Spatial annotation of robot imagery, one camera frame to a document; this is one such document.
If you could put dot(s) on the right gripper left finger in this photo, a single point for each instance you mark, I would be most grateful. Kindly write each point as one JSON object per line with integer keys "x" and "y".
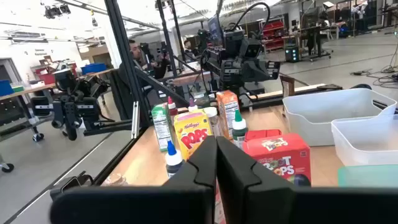
{"x": 186, "y": 202}

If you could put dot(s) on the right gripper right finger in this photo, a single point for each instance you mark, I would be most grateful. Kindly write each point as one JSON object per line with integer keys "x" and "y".
{"x": 264, "y": 202}

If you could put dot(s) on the orange Frosted Mini Wheats box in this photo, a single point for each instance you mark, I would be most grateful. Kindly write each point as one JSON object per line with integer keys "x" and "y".
{"x": 228, "y": 112}

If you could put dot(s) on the red Froot Loops box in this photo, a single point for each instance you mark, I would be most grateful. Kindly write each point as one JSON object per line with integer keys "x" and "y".
{"x": 280, "y": 158}

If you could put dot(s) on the green cap food colouring bottle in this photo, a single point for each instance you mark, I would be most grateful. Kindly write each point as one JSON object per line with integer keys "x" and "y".
{"x": 239, "y": 129}

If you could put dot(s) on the background black robot arm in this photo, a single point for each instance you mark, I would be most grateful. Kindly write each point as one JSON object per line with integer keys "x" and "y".
{"x": 66, "y": 102}

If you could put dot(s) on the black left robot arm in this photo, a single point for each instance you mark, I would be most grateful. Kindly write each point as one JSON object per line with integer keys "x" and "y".
{"x": 211, "y": 59}

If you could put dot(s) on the blue cap food colouring bottle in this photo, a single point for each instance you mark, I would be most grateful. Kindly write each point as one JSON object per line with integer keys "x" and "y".
{"x": 173, "y": 160}

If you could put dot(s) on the red storage shelving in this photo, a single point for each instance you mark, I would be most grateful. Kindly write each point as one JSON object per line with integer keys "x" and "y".
{"x": 273, "y": 34}

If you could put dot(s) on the black box with lights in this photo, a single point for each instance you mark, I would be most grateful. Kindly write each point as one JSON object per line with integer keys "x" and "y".
{"x": 292, "y": 53}

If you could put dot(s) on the background computer monitor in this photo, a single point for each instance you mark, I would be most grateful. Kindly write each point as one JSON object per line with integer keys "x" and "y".
{"x": 214, "y": 29}

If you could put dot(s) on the white lid bagel seasoning jar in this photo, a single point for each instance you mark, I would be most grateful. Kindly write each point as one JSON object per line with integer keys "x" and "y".
{"x": 214, "y": 119}

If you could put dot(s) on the person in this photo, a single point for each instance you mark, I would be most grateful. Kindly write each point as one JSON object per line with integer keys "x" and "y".
{"x": 187, "y": 46}
{"x": 325, "y": 22}
{"x": 135, "y": 51}

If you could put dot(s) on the yellow Corn Pops box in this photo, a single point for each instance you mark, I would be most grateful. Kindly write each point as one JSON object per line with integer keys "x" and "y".
{"x": 192, "y": 133}

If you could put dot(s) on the cork lid saffron glass jar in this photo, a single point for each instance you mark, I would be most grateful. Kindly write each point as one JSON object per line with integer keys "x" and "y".
{"x": 115, "y": 180}

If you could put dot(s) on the green Apple Jacks box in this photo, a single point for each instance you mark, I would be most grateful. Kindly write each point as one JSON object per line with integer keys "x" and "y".
{"x": 161, "y": 127}

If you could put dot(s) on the teal plastic tray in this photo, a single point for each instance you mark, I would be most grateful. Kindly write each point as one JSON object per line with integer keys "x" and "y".
{"x": 370, "y": 175}

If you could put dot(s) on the small clear plastic bin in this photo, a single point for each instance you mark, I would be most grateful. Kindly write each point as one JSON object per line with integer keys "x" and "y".
{"x": 363, "y": 140}

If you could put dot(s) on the blue plastic storage bin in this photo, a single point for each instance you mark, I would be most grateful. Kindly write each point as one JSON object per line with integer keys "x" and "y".
{"x": 93, "y": 68}
{"x": 5, "y": 88}

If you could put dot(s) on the red plastic storage bin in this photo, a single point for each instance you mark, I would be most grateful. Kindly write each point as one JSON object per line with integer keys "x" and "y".
{"x": 46, "y": 78}

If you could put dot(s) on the background wooden workbench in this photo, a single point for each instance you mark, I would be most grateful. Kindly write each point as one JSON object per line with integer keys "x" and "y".
{"x": 31, "y": 89}

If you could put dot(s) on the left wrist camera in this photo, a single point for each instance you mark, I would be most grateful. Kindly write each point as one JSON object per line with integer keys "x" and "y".
{"x": 253, "y": 49}

